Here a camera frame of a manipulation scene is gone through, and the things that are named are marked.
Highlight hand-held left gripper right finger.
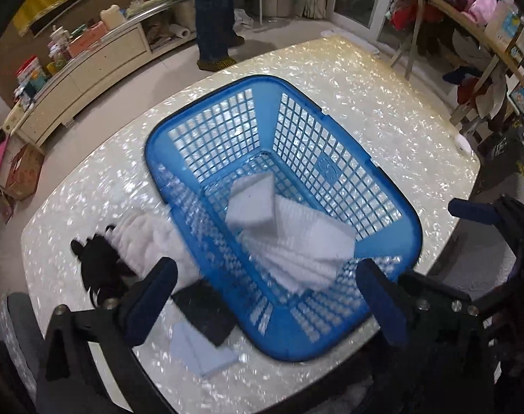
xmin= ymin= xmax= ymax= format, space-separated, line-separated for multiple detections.
xmin=356 ymin=259 xmax=490 ymax=414

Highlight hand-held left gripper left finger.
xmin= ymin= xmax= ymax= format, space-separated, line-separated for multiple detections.
xmin=35 ymin=257 xmax=179 ymax=414

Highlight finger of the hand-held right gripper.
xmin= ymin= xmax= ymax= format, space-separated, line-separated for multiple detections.
xmin=448 ymin=195 xmax=524 ymax=244

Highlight white fluffy towel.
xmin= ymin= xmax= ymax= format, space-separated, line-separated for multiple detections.
xmin=109 ymin=207 xmax=204 ymax=287

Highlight blue plastic basket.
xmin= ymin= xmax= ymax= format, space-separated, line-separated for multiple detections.
xmin=144 ymin=75 xmax=423 ymax=363

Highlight black folded cloth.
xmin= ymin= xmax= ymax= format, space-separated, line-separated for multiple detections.
xmin=171 ymin=279 xmax=239 ymax=348

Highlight black printed garment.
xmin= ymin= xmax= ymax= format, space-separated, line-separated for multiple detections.
xmin=477 ymin=114 xmax=524 ymax=201

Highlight black fuzzy cloth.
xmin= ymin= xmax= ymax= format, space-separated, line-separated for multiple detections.
xmin=70 ymin=224 xmax=137 ymax=309

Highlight light blue cloth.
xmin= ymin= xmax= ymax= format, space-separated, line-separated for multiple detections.
xmin=169 ymin=321 xmax=240 ymax=379

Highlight white folded ribbed cloth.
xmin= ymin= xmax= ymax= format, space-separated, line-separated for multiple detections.
xmin=240 ymin=194 xmax=358 ymax=293

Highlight grey chair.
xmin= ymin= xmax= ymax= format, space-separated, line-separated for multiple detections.
xmin=3 ymin=291 xmax=47 ymax=397

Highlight white sponge block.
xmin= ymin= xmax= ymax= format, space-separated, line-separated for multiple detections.
xmin=225 ymin=171 xmax=280 ymax=229

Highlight brown cardboard box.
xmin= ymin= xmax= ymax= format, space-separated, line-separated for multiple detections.
xmin=5 ymin=144 xmax=45 ymax=201

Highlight stack of picture books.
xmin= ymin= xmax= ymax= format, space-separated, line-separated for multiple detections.
xmin=486 ymin=0 xmax=524 ymax=115

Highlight wooden clothes rack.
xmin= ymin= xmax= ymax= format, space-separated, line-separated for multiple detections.
xmin=361 ymin=0 xmax=524 ymax=134

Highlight red garment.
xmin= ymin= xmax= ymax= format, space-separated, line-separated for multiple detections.
xmin=391 ymin=0 xmax=444 ymax=31

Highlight cream low cabinet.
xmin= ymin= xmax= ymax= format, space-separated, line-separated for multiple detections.
xmin=3 ymin=0 xmax=198 ymax=147

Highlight red and teal cartons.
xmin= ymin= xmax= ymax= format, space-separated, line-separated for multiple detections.
xmin=15 ymin=55 xmax=49 ymax=96

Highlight salmon pink box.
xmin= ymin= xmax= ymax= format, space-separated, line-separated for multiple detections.
xmin=68 ymin=23 xmax=107 ymax=55

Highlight white plastic jug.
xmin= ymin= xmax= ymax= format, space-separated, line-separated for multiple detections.
xmin=100 ymin=4 xmax=127 ymax=29

